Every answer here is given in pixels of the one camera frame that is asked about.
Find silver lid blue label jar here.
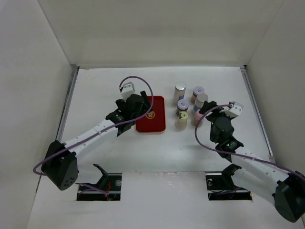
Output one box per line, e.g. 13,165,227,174
193,93,208,112

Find white lid spice jar back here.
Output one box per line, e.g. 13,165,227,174
191,86,204,104

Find white lid spice jar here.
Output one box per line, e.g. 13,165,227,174
175,99,189,115
191,86,204,104

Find pink lid jar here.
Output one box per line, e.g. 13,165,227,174
192,110,203,127

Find white lid spice jar front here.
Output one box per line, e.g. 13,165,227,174
175,99,189,115

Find yellow lid jar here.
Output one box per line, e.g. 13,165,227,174
175,111,188,130

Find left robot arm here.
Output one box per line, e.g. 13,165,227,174
41,91,151,191

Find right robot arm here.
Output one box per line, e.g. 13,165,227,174
199,101,305,223

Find red rectangular tray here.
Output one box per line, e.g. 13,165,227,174
135,96,166,133

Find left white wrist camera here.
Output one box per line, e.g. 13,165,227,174
119,82,135,101

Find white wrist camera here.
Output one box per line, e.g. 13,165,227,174
221,102,244,118
119,82,135,101

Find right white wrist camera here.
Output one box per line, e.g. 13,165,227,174
221,102,244,118

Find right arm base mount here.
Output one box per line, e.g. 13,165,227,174
205,164,252,201

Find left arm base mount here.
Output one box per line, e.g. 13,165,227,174
76,164,122,201

